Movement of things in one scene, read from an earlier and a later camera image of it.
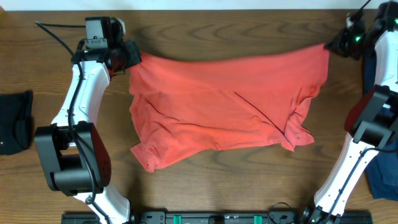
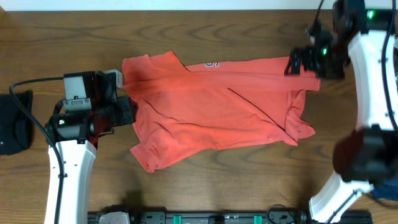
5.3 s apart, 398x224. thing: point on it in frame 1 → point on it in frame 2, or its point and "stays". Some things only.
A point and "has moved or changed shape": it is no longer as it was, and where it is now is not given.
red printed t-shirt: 224,101 has moved or changed shape
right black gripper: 339,43 → 309,55
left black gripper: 134,52 → 127,114
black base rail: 216,217 stays
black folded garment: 16,121 stays
